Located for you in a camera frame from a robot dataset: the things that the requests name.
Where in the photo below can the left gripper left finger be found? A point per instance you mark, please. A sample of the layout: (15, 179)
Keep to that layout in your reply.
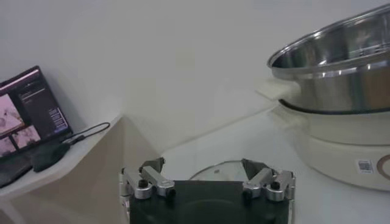
(158, 181)

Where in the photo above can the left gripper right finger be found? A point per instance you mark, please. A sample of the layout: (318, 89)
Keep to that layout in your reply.
(259, 181)

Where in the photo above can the cream electric cooker base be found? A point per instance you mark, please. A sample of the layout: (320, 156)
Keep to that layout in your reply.
(335, 146)

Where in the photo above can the white side table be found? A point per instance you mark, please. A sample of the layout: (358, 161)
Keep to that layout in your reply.
(91, 170)

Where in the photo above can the stainless steel steamer basket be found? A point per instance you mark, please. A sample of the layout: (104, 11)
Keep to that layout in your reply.
(329, 88)

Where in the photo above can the open black laptop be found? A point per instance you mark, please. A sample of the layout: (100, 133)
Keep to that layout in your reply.
(33, 106)

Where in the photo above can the black computer mouse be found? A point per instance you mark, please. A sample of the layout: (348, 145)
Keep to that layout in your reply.
(48, 156)

